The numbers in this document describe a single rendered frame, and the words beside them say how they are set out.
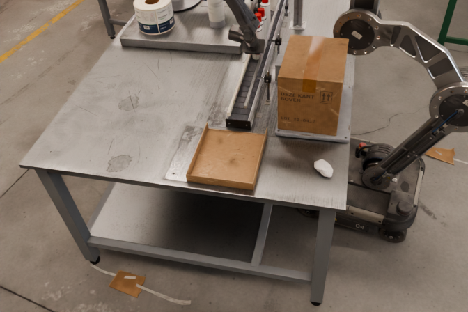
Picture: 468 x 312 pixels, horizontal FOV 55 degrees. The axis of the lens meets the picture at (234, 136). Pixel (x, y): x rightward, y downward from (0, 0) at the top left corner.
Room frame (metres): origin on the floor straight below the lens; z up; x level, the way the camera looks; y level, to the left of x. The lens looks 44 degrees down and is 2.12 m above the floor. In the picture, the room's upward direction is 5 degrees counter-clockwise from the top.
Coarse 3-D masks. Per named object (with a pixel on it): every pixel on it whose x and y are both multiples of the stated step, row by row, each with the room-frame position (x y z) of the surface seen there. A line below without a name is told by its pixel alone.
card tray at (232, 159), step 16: (208, 128) 1.41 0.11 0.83; (208, 144) 1.31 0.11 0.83; (224, 144) 1.30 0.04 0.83; (240, 144) 1.29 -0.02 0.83; (256, 144) 1.28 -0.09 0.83; (192, 160) 1.20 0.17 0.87; (208, 160) 1.22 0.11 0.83; (224, 160) 1.21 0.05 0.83; (240, 160) 1.20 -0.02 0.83; (256, 160) 1.19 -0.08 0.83; (192, 176) 1.11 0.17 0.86; (208, 176) 1.13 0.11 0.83; (224, 176) 1.13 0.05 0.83; (240, 176) 1.12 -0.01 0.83; (256, 176) 1.11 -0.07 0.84
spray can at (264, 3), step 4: (264, 0) 2.05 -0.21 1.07; (268, 0) 2.06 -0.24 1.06; (260, 4) 2.06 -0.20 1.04; (264, 4) 2.05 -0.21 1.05; (268, 4) 2.05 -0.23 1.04; (268, 8) 2.04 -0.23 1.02; (268, 12) 2.04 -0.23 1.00; (268, 16) 2.04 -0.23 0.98; (268, 20) 2.04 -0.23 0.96; (268, 24) 2.04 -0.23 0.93; (268, 28) 2.04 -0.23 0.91
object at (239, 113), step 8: (280, 8) 2.30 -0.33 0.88; (272, 16) 2.22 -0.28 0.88; (272, 32) 2.05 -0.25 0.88; (264, 56) 1.84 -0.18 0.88; (248, 64) 1.78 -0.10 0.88; (256, 64) 1.78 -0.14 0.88; (264, 64) 1.77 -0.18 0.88; (248, 72) 1.72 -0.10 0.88; (248, 80) 1.66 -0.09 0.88; (256, 80) 1.65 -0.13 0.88; (240, 88) 1.60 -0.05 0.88; (248, 88) 1.60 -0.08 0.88; (256, 88) 1.59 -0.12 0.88; (240, 96) 1.55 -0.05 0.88; (240, 104) 1.49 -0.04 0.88; (248, 104) 1.48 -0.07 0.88; (232, 112) 1.44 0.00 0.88; (240, 112) 1.44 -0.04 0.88; (248, 112) 1.43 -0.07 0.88
